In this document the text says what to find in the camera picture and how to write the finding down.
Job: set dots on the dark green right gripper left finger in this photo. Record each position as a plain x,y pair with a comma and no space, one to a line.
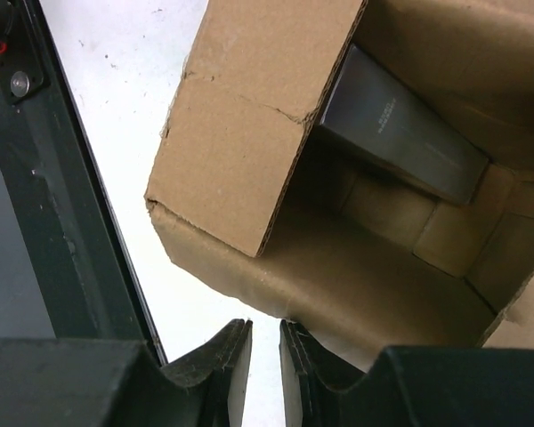
66,382

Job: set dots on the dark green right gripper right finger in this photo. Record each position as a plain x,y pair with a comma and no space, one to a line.
405,386

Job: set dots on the brown cardboard express box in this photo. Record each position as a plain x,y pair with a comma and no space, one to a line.
247,200

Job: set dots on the dark grey inner product box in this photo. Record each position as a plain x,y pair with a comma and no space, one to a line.
370,115

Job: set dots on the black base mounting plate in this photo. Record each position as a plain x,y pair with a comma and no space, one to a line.
81,282

